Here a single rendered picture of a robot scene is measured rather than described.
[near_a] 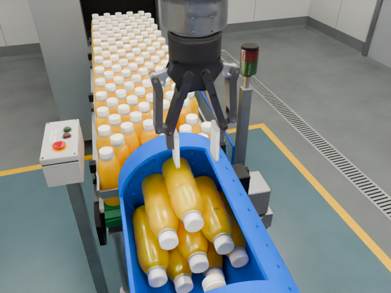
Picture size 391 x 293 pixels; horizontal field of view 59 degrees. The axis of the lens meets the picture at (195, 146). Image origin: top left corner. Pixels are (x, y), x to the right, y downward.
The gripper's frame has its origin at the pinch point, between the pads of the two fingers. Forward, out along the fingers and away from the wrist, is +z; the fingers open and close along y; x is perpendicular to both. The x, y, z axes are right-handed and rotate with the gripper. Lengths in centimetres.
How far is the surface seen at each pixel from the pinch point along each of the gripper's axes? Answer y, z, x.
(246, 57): 33, 12, 60
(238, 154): 33, 54, 60
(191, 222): -1.5, 16.7, -2.2
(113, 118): -14, 25, 53
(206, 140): 6.8, 11.9, 16.6
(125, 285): -22, 125, 57
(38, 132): -85, 138, 231
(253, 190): 28, 48, 32
